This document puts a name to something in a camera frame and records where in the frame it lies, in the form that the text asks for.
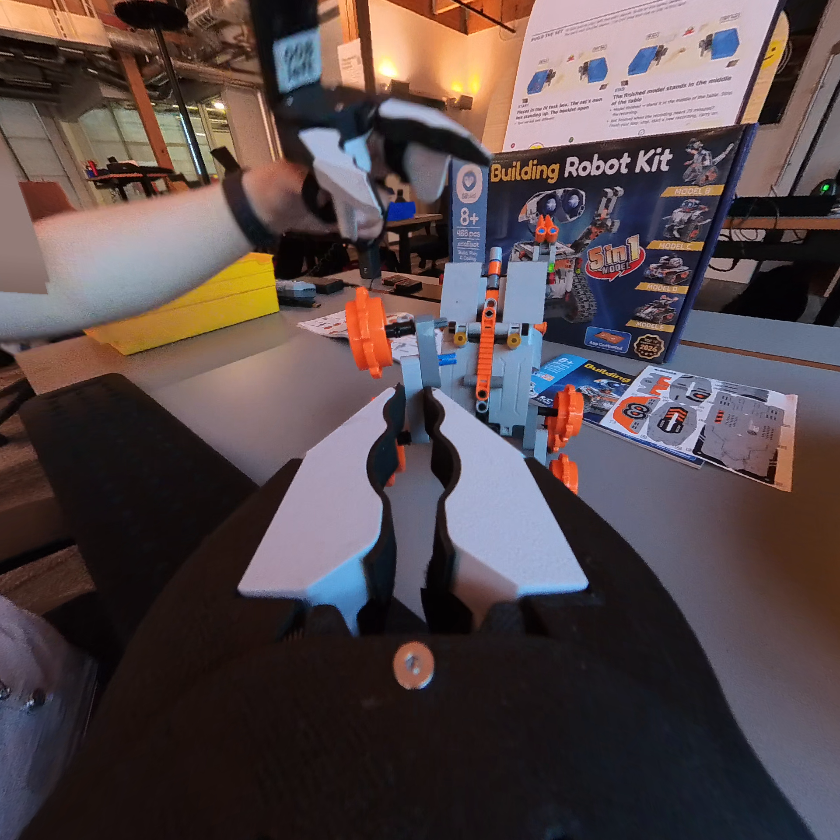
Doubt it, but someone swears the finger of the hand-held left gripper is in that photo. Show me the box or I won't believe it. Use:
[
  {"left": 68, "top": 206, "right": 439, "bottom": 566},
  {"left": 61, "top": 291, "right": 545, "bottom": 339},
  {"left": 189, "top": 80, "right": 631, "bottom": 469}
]
[
  {"left": 297, "top": 128, "right": 388, "bottom": 242},
  {"left": 376, "top": 97, "right": 494, "bottom": 169}
]

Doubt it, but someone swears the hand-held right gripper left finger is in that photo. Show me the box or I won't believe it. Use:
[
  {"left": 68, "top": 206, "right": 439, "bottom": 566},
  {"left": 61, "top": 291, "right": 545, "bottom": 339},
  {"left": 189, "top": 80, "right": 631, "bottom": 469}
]
[{"left": 236, "top": 384, "right": 409, "bottom": 635}]

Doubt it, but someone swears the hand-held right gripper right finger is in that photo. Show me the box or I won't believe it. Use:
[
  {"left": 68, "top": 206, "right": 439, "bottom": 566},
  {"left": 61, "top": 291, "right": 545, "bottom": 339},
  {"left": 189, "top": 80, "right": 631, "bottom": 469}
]
[{"left": 422, "top": 386, "right": 590, "bottom": 630}]

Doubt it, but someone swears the grey toy robot model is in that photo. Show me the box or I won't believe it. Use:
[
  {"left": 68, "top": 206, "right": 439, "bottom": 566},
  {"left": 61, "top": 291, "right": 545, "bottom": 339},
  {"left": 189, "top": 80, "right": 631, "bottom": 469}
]
[{"left": 436, "top": 215, "right": 562, "bottom": 460}]

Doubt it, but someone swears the person's left forearm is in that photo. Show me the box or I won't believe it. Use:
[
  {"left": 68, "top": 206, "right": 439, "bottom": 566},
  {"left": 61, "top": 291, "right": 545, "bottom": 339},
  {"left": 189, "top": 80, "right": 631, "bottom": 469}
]
[{"left": 0, "top": 184, "right": 257, "bottom": 342}]

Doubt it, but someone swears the person's left hand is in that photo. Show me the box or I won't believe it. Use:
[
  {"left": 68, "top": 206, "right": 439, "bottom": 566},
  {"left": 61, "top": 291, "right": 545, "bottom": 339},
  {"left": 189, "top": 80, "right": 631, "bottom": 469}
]
[{"left": 246, "top": 159, "right": 343, "bottom": 237}]

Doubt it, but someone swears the black wristband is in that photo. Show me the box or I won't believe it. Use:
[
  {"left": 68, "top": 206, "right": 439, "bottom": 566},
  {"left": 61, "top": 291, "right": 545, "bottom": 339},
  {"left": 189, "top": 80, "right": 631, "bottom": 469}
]
[{"left": 222, "top": 172, "right": 277, "bottom": 249}]

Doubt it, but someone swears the grey electronic module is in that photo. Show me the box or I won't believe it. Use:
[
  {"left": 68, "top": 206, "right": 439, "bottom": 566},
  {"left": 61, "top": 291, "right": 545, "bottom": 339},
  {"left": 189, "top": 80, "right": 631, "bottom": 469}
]
[{"left": 276, "top": 279, "right": 345, "bottom": 308}]

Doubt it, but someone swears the white instruction booklet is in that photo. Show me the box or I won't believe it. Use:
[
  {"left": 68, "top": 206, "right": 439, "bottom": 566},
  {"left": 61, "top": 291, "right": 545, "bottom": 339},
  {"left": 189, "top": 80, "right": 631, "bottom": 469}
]
[{"left": 297, "top": 311, "right": 427, "bottom": 363}]

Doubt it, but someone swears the blue cover booklet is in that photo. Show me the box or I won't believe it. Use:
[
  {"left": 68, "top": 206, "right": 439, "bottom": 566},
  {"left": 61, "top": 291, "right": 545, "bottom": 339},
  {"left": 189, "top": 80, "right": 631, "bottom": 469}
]
[{"left": 528, "top": 353, "right": 706, "bottom": 468}]

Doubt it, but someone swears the black disc stand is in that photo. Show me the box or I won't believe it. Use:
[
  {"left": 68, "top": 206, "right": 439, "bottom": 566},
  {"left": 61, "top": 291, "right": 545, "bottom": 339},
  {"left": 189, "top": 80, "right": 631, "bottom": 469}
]
[{"left": 113, "top": 0, "right": 212, "bottom": 186}]

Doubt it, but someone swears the yellow storage bin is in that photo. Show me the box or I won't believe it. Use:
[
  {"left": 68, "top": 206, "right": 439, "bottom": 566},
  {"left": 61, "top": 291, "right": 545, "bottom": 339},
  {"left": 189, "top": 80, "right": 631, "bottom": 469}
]
[{"left": 85, "top": 252, "right": 282, "bottom": 355}]

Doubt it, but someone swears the blue robot kit box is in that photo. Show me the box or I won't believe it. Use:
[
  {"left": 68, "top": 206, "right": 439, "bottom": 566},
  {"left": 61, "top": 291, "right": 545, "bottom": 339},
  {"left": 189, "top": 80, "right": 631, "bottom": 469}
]
[{"left": 449, "top": 125, "right": 756, "bottom": 365}]

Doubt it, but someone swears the white instruction poster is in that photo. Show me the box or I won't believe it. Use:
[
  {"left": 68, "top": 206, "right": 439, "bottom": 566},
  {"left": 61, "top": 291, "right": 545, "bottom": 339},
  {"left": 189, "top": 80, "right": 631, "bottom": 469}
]
[{"left": 502, "top": 0, "right": 785, "bottom": 152}]

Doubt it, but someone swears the sticker sheet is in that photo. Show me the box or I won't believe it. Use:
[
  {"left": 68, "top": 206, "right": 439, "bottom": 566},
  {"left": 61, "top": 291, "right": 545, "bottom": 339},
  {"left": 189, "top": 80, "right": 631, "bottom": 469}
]
[{"left": 600, "top": 366, "right": 798, "bottom": 492}]

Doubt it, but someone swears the person's light shirt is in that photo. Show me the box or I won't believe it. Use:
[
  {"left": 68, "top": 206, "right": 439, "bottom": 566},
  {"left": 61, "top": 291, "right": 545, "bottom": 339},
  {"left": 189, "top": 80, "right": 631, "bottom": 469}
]
[{"left": 0, "top": 594, "right": 99, "bottom": 840}]

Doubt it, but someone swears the yellow smiley poster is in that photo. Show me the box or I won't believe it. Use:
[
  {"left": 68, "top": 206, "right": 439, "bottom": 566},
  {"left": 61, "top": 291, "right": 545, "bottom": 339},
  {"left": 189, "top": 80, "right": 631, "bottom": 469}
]
[{"left": 758, "top": 13, "right": 791, "bottom": 126}]

